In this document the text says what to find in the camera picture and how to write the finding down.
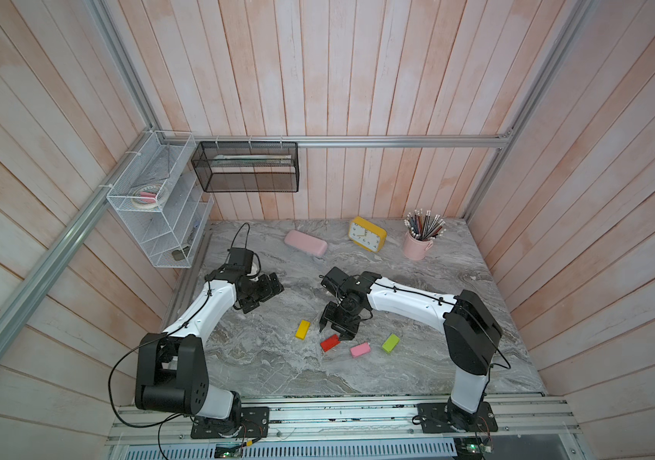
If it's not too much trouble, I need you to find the pink block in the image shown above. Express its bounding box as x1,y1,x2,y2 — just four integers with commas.
350,342,371,358

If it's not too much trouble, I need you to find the black mesh wall basket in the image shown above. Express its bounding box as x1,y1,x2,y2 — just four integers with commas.
191,141,300,194

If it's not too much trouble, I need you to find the red block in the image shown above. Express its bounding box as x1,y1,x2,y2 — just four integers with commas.
320,335,341,353

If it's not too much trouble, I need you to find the pink pencil cup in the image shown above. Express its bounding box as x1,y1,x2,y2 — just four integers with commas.
402,232,433,262

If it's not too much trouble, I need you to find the aluminium front rail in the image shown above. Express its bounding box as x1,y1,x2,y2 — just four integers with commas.
105,393,586,455

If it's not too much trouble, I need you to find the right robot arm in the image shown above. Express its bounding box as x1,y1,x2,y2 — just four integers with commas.
319,268,503,422

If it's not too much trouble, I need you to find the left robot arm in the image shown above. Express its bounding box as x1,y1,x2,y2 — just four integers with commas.
135,247,283,420

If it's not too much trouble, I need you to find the tape roll on shelf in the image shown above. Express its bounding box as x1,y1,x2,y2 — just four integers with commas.
130,183,170,210

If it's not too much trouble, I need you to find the yellow alarm clock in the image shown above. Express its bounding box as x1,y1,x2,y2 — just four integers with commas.
348,217,387,252

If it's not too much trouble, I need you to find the green block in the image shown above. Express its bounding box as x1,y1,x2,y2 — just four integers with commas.
381,333,400,354

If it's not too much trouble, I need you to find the yellow block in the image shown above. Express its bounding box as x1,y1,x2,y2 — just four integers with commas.
295,320,311,340

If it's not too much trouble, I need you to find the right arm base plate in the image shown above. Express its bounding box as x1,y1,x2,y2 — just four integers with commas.
412,402,498,434

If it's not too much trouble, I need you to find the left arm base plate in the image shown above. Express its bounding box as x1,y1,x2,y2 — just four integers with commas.
191,406,270,441

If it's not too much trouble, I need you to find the white wire shelf rack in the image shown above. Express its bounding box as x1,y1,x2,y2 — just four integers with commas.
107,130,214,269

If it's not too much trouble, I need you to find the pink pencil case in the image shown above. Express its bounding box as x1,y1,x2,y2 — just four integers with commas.
285,230,329,258

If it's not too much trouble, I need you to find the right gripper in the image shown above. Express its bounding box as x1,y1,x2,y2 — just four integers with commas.
316,299,358,341

